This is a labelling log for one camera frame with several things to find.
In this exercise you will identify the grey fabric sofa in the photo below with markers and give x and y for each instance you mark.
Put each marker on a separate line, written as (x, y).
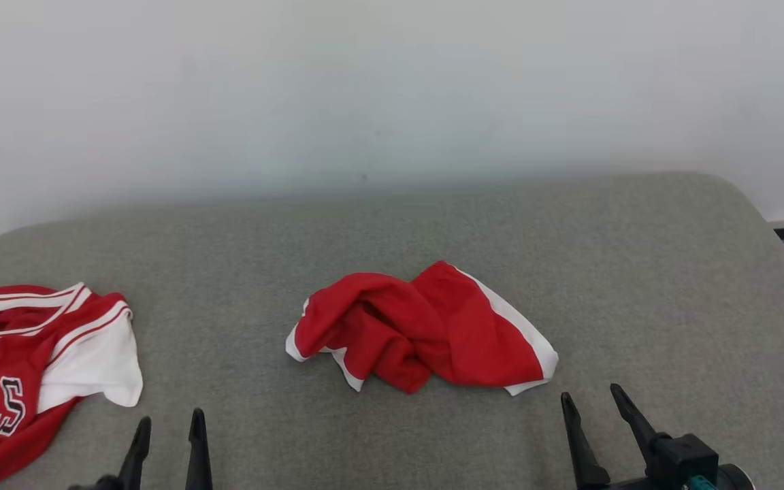
(392, 231)

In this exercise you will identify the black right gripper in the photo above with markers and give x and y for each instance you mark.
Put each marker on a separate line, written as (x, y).
(630, 484)

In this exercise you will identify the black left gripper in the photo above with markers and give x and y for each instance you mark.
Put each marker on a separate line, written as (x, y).
(103, 484)

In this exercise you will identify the red shorts with white stripe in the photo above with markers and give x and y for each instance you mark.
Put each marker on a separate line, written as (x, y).
(446, 327)

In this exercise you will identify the red white Bulls jersey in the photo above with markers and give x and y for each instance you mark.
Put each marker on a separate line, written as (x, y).
(4, 320)

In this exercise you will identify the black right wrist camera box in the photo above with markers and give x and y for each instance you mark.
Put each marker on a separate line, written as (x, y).
(681, 456)

